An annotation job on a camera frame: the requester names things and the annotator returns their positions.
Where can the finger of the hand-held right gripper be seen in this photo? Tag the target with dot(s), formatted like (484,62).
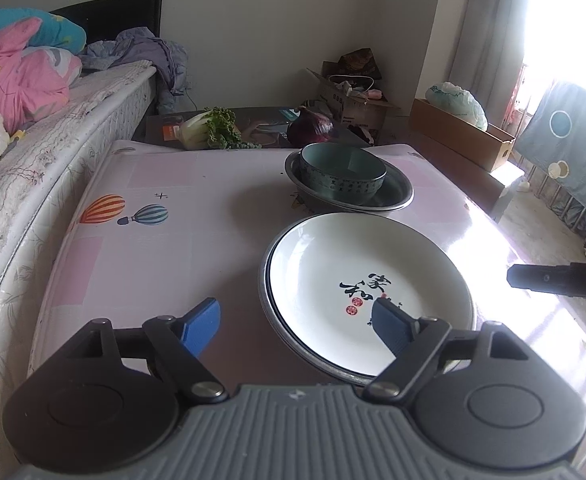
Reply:
(538,277)

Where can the bok choy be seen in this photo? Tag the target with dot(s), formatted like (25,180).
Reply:
(208,130)

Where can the teal ceramic bowl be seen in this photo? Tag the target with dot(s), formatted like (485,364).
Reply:
(343,182)

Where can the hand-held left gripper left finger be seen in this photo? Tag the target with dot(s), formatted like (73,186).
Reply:
(200,327)

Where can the grey curtain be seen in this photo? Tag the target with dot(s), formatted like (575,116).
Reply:
(488,20)

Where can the wrapped napa cabbage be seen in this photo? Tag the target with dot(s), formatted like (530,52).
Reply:
(455,105)

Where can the open cardboard box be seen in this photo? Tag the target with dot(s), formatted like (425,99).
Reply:
(358,112)

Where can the pink small item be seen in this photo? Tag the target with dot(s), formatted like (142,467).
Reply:
(374,94)

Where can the red cabbage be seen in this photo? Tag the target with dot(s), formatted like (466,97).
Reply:
(310,127)

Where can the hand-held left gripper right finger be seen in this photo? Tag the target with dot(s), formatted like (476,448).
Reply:
(393,327)

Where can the grey purple clothing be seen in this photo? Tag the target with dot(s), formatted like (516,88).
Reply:
(143,55)

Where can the orange card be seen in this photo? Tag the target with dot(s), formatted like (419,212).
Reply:
(170,133)

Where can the dark brown bag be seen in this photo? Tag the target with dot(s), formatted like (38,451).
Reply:
(358,62)

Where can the large stainless steel plate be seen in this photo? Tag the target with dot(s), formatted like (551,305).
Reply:
(300,362)

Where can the black headboard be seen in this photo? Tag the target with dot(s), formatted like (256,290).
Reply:
(123,12)

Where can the white ceramic plate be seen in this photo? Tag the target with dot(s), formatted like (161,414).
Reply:
(323,270)

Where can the white quilted mattress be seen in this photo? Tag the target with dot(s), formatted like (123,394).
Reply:
(58,160)

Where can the long brown box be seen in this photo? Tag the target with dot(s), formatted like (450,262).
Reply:
(468,145)

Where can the brown low cabinet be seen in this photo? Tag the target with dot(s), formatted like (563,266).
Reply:
(473,185)

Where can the pink and blue quilt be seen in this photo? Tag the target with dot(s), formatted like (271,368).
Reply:
(18,75)

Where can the blue cloth with circles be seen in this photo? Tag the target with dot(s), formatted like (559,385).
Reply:
(568,145)

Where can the dark side table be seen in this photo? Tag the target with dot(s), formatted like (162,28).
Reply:
(268,122)

